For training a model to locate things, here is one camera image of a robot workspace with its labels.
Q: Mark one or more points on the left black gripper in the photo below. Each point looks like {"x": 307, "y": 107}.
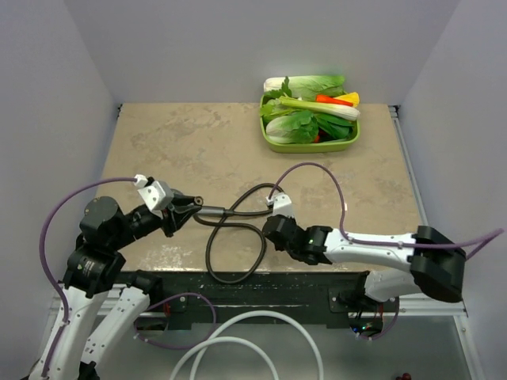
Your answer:
{"x": 173, "y": 220}

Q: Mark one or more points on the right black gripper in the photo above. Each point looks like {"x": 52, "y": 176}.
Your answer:
{"x": 291, "y": 220}

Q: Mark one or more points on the grey shower head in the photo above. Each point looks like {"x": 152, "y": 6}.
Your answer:
{"x": 212, "y": 211}

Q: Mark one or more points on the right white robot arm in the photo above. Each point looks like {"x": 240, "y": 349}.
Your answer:
{"x": 425, "y": 262}

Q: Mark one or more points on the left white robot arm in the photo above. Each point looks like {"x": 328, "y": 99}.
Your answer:
{"x": 78, "y": 347}

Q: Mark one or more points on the green vegetable tray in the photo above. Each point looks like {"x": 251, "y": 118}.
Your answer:
{"x": 270, "y": 109}

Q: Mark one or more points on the napa cabbage in front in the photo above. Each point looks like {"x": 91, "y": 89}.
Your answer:
{"x": 298, "y": 128}

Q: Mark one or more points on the napa cabbage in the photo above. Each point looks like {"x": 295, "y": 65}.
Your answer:
{"x": 298, "y": 128}
{"x": 305, "y": 87}

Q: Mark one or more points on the dark green leafy vegetable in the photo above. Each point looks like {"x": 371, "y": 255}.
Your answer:
{"x": 333, "y": 126}

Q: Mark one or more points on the green celery stalk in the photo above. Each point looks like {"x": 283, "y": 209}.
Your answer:
{"x": 343, "y": 111}

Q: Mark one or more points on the orange carrot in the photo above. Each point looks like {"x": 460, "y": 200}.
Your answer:
{"x": 320, "y": 98}

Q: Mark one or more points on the napa cabbage at back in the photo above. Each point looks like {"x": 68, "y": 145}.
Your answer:
{"x": 305, "y": 87}

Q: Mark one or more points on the yellow pepper piece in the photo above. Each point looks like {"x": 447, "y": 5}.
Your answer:
{"x": 353, "y": 98}

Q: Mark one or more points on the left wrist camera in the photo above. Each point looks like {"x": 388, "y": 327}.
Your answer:
{"x": 157, "y": 195}

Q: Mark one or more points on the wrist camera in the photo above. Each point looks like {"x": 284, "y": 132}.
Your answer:
{"x": 280, "y": 204}
{"x": 157, "y": 195}

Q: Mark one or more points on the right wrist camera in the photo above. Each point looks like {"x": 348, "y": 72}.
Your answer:
{"x": 280, "y": 204}

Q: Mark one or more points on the black mounting base plate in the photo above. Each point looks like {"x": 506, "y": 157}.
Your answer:
{"x": 331, "y": 299}

